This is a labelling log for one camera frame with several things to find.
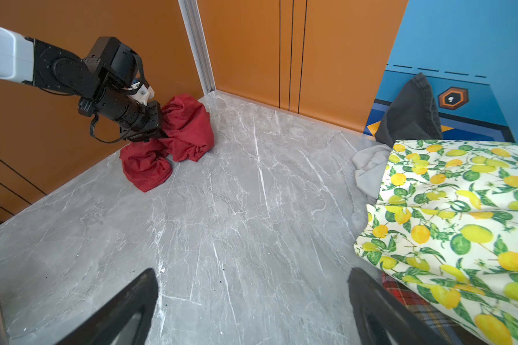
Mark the light grey cloth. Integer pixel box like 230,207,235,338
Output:
352,145,391,205

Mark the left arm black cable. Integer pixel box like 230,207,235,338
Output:
88,113,132,145

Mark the lemon print cloth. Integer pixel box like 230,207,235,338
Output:
355,139,518,344

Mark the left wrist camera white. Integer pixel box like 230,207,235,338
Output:
131,85,155,106

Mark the dark grey cloth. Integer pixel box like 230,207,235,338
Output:
375,73,443,147

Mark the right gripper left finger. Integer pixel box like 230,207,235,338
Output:
58,268,159,345

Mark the red plaid cloth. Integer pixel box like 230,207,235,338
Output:
381,273,486,345

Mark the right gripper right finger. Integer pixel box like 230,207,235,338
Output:
348,267,447,344

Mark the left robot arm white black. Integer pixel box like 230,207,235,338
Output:
0,27,166,142

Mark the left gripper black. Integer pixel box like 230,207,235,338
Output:
79,37,162,142

